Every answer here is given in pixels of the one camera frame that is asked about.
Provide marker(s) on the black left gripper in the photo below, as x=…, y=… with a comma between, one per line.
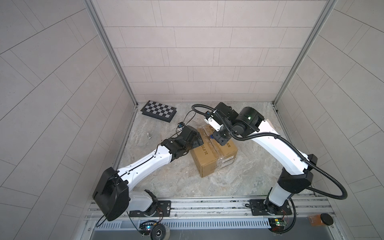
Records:
x=195, y=144

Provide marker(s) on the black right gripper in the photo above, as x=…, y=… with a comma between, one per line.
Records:
x=217, y=138

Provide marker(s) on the brown cardboard express box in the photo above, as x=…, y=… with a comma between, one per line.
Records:
x=211, y=156

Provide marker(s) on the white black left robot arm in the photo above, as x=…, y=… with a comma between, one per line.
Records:
x=114, y=192

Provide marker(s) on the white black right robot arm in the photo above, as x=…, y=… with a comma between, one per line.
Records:
x=296, y=175

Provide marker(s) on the black white chessboard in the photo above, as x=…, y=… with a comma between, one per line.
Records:
x=159, y=111

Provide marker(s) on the round black speaker device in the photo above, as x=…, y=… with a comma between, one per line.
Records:
x=155, y=230

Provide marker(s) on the green circuit board right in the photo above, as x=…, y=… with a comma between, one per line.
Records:
x=276, y=224

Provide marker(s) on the brown jar black lid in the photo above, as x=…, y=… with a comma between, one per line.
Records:
x=323, y=219

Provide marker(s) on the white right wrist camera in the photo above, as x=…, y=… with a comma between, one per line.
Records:
x=214, y=124

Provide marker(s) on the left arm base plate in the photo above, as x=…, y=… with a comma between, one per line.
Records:
x=157, y=209

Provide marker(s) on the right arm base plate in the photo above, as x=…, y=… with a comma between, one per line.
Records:
x=259, y=208

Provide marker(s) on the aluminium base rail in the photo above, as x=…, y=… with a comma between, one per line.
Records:
x=218, y=219

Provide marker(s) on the aluminium corner post right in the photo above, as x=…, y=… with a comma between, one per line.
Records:
x=324, y=15

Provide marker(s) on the aluminium corner post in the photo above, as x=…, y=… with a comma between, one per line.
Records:
x=90, y=7
x=324, y=15

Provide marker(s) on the aluminium corner post left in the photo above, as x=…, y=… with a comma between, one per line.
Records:
x=90, y=7

